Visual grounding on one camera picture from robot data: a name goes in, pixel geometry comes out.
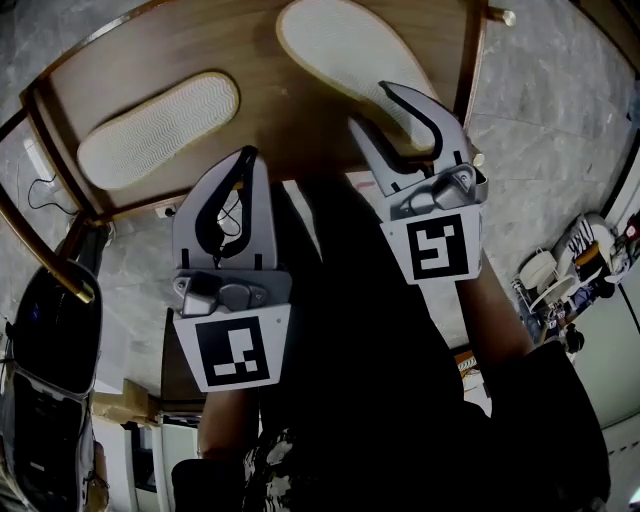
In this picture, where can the person's right forearm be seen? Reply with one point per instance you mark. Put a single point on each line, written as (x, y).
(495, 325)

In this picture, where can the pile of household items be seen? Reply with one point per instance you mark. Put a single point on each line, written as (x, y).
(575, 270)

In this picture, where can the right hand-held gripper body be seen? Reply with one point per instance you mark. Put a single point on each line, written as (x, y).
(440, 245)

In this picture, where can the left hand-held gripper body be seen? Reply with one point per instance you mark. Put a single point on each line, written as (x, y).
(230, 350)

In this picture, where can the person's dark clothed body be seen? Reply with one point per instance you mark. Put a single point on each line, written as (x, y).
(375, 375)

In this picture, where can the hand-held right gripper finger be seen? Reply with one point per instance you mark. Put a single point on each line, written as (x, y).
(452, 135)
(385, 175)

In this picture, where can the wooden trolley with gold frame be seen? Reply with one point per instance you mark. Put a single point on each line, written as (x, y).
(150, 50)

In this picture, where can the dark wooden cabinet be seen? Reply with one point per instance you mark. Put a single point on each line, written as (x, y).
(180, 365)

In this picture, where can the cardboard box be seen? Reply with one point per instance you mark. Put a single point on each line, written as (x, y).
(125, 402)

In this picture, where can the white appliance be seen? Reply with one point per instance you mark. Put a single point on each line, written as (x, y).
(170, 465)

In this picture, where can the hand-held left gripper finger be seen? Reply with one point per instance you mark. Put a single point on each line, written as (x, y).
(185, 235)
(262, 225)

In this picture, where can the white slipper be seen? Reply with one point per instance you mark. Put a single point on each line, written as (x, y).
(155, 130)
(345, 45)

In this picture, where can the person's left forearm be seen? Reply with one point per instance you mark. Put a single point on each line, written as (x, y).
(227, 425)

